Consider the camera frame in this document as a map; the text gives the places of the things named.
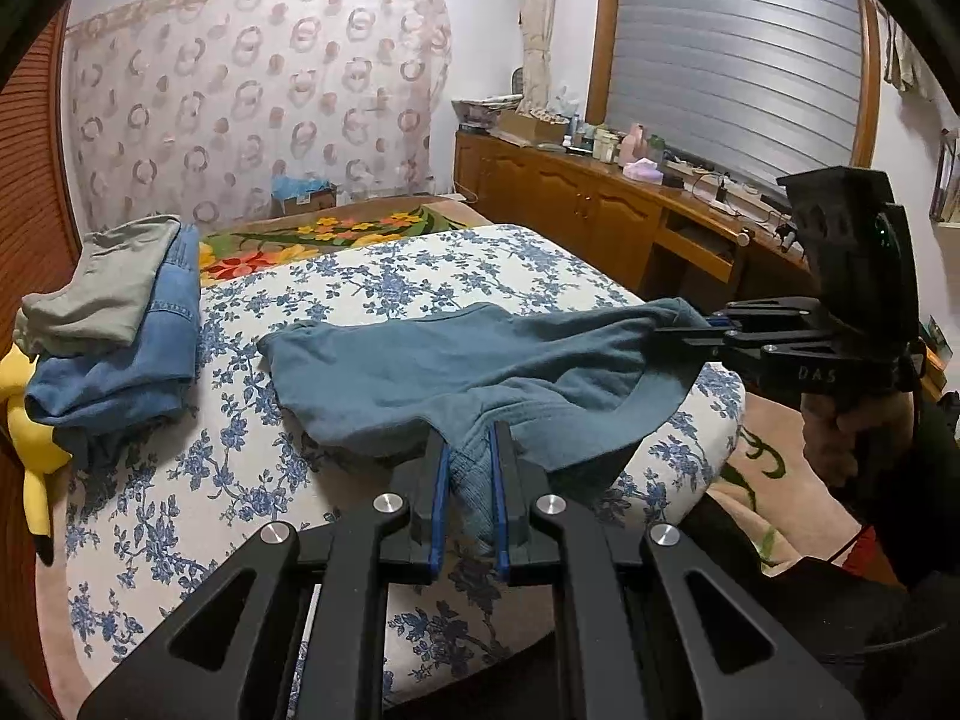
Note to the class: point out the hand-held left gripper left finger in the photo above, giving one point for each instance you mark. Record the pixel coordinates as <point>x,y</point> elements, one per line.
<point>441,487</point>

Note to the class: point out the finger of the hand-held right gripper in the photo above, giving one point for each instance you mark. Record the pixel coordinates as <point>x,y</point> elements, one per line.
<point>742,349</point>
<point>772,315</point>

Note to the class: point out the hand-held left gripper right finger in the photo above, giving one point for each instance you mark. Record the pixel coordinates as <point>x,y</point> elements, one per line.
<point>498,495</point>

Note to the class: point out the teal shorts pants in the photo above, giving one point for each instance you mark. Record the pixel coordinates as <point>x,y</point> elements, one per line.
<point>450,367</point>

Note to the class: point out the person's right forearm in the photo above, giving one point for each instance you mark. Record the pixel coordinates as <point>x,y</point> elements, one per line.
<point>930,480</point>

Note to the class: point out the folded grey-green pants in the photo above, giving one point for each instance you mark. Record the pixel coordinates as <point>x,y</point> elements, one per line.
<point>105,292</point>

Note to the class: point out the person's right hand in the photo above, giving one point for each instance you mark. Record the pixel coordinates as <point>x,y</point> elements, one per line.
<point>832,435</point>

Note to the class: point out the pink tissue box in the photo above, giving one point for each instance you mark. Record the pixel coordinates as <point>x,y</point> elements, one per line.
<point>645,170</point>

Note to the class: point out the pink bottle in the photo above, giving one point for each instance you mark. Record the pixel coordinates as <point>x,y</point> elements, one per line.
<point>634,144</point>

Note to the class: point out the hanging pale cloth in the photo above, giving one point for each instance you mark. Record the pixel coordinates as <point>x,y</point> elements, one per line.
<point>907,56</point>

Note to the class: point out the wooden sideboard cabinet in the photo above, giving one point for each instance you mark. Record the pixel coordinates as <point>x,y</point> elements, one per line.
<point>570,195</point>

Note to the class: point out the white bottle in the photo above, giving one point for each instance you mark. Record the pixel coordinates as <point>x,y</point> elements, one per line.
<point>607,146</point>

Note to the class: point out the open flat cardboard box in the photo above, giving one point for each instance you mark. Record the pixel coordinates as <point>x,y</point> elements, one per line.
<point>529,127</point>

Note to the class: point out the small cardboard box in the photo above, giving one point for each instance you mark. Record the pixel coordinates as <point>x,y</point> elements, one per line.
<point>315,202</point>

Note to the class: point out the folded blue denim jeans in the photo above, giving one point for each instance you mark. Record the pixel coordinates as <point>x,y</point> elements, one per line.
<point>127,375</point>

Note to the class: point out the small grey fan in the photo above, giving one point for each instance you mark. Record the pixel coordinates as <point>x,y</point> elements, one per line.
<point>517,81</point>

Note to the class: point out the stack of papers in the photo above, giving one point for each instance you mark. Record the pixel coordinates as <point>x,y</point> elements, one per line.
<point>484,111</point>

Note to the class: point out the tied beige curtain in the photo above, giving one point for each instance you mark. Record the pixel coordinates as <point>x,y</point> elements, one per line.
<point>536,22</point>

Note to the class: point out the yellow plush toy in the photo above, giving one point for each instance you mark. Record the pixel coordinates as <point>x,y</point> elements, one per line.
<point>37,450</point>

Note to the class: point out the sheer curtain with circle print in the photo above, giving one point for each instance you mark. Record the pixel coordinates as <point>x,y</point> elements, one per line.
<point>247,82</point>

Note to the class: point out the wooden louvered wardrobe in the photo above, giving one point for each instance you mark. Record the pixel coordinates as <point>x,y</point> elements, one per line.
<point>37,165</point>

